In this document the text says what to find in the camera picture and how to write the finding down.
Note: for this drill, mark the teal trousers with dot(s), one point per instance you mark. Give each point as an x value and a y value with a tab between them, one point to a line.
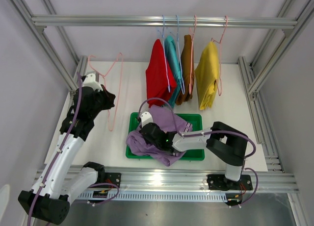
172	59

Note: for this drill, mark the aluminium front frame rail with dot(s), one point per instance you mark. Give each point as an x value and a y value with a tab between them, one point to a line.
159	180

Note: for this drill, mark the purple trousers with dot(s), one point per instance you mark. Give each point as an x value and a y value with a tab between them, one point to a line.
168	123

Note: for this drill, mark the green plastic tray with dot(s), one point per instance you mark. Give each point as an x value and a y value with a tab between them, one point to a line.
190	155

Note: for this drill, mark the aluminium frame posts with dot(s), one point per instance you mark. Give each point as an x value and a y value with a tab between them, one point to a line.
254	74
38	31

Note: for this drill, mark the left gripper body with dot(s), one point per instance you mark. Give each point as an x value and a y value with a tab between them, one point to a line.
99	105

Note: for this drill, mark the aluminium left frame posts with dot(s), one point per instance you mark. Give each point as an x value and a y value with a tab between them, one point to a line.
38	31

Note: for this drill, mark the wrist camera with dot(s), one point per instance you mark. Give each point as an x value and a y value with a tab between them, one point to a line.
145	118
92	80

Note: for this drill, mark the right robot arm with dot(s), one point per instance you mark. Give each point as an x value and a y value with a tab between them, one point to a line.
227	143

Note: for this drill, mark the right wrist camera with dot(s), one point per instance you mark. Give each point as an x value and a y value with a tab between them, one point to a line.
145	118

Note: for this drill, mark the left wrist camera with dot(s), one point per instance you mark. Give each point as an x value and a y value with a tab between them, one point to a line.
92	80

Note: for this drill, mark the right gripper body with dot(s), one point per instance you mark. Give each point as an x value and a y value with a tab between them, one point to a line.
158	144

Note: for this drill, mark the red trousers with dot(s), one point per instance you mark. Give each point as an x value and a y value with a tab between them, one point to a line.
156	83

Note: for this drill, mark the aluminium right frame posts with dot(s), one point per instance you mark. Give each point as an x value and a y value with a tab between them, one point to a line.
254	74

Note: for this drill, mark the blue hanger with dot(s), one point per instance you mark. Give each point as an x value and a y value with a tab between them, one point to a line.
162	40
179	56

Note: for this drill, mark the brown trousers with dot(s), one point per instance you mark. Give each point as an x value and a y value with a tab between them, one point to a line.
185	58

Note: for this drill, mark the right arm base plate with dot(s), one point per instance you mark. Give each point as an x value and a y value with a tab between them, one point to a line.
220	182

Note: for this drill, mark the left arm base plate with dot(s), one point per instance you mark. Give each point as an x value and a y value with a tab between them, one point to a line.
114	178

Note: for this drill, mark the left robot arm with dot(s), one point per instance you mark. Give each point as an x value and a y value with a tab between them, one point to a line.
51	196

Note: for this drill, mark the white slotted cable duct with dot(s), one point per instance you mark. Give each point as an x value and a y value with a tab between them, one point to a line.
171	196

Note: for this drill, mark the aluminium hanging rail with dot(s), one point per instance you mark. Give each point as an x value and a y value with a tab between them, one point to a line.
160	21

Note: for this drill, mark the yellow trousers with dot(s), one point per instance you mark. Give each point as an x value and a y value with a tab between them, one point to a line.
207	75

